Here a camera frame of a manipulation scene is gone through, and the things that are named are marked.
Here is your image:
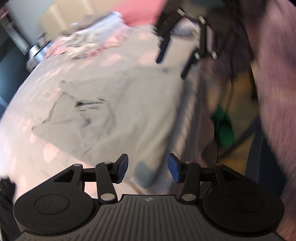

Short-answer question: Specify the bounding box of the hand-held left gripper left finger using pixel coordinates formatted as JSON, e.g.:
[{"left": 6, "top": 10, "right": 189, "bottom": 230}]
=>
[{"left": 47, "top": 153, "right": 129, "bottom": 204}]

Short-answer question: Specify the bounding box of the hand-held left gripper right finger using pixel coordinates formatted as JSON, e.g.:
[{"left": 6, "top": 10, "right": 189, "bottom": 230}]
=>
[{"left": 167, "top": 153, "right": 249, "bottom": 204}]

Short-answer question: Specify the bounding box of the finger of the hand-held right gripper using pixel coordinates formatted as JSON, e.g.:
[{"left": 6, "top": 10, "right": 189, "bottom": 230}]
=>
[
  {"left": 153, "top": 8, "right": 185, "bottom": 64},
  {"left": 180, "top": 16, "right": 219, "bottom": 79}
]

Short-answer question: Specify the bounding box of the grey t-shirt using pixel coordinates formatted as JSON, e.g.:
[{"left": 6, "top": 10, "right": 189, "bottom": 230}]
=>
[{"left": 32, "top": 65, "right": 192, "bottom": 189}]

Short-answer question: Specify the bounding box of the person's right forearm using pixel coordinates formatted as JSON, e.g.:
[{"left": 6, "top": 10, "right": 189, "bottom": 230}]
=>
[{"left": 231, "top": 0, "right": 296, "bottom": 70}]

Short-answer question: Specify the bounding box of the stack of folded clothes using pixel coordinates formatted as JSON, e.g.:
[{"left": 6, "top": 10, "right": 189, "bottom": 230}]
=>
[{"left": 45, "top": 11, "right": 126, "bottom": 61}]

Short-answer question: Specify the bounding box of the coral pink pillow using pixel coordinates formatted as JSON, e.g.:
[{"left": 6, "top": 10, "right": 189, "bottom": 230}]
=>
[{"left": 111, "top": 0, "right": 171, "bottom": 26}]

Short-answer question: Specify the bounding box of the green slipper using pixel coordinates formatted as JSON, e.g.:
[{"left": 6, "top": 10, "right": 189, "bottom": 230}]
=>
[{"left": 211, "top": 104, "right": 235, "bottom": 147}]

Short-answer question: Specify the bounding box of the navy blue chair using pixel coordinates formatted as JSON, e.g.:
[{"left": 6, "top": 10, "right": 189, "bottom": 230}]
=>
[{"left": 245, "top": 132, "right": 289, "bottom": 193}]

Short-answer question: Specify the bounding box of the beige padded headboard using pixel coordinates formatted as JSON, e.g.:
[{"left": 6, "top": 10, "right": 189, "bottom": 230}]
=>
[{"left": 37, "top": 0, "right": 116, "bottom": 35}]

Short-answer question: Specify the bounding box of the grey pink-dotted bedsheet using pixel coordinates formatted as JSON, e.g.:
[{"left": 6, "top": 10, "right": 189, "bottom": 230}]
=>
[{"left": 0, "top": 23, "right": 215, "bottom": 202}]

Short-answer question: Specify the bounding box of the black garment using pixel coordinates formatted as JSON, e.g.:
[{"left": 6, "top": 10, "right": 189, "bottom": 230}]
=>
[{"left": 0, "top": 177, "right": 18, "bottom": 239}]

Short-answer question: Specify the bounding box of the white and dark nightstand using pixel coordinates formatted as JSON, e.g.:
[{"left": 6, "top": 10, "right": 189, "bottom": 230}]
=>
[{"left": 24, "top": 32, "right": 52, "bottom": 70}]

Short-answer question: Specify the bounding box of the black sliding-door wardrobe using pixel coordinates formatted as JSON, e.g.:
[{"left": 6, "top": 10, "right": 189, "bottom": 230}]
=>
[{"left": 0, "top": 7, "right": 30, "bottom": 114}]

